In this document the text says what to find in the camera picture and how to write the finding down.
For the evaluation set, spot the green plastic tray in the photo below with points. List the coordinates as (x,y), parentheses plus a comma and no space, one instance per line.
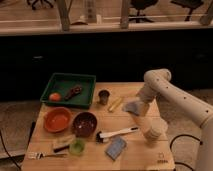
(62,82)

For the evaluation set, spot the grey-blue towel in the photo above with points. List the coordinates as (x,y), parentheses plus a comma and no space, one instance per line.
(134,107)

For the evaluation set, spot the dark maroon bowl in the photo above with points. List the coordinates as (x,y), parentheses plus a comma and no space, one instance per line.
(84,124)

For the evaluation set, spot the green small cup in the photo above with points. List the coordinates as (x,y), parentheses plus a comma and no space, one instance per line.
(77,146)

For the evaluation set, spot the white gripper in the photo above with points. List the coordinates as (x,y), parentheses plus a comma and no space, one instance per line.
(143,106)

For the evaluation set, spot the blue sponge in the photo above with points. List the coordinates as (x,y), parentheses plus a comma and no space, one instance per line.
(115,148)

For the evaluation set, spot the silver fork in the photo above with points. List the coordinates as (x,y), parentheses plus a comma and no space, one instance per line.
(39,155)

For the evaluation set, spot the yellow banana-like object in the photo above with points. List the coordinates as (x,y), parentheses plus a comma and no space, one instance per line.
(115,104)

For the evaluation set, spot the white handled brush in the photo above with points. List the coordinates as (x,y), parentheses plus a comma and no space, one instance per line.
(102,137)

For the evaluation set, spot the orange fruit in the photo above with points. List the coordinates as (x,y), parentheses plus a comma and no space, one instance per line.
(55,97)

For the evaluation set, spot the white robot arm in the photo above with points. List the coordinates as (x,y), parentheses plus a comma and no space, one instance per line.
(200,112)

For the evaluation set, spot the brown object in tray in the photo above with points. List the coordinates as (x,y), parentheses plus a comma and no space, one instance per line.
(73,92)

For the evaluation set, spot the orange bowl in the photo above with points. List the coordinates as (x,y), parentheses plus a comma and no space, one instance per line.
(57,119)

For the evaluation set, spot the office chair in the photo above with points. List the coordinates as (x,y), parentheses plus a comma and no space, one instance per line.
(139,6)

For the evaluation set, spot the wooden block with black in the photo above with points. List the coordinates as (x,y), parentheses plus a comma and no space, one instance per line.
(62,143)

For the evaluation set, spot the metal cup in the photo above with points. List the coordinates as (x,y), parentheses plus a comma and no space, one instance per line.
(103,97)

